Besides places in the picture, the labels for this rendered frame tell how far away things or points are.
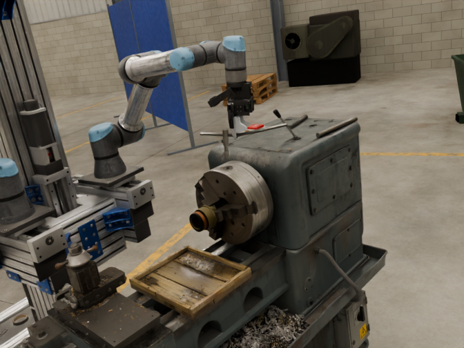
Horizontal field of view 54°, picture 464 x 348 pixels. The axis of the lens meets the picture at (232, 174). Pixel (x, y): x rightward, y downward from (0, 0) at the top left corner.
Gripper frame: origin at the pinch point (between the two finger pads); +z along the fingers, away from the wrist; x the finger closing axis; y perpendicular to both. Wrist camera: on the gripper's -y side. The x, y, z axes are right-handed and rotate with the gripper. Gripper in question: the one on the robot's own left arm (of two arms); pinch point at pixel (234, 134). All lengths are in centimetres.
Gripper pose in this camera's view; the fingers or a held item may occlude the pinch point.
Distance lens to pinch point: 170.8
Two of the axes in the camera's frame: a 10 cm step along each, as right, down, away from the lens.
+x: 2.7, -4.0, 8.8
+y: 9.6, 0.5, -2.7
